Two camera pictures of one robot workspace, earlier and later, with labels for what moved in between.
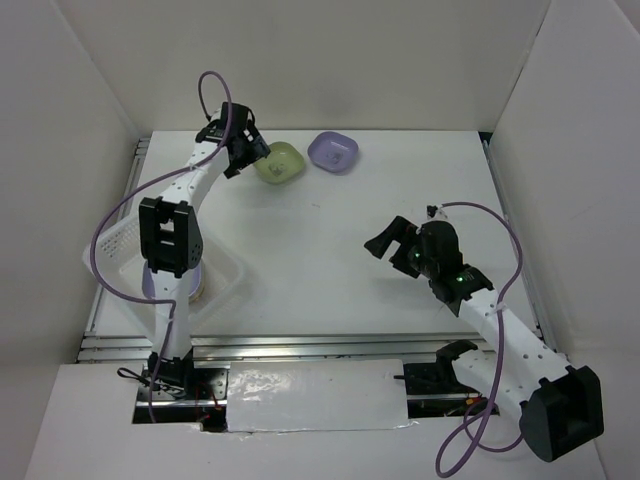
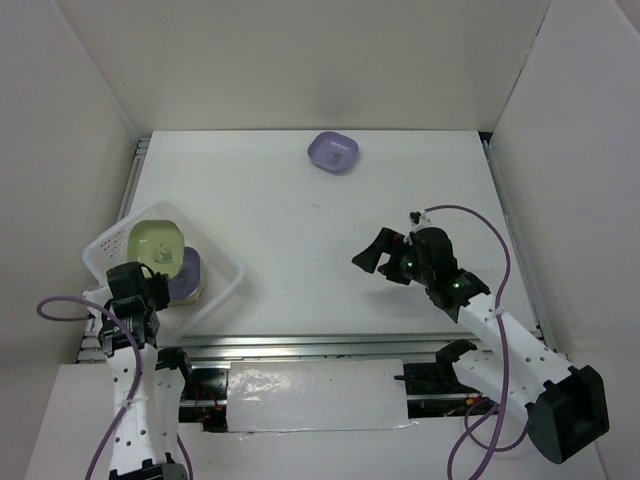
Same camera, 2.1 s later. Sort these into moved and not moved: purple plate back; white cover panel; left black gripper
Moved: left black gripper
Not moved: white cover panel; purple plate back
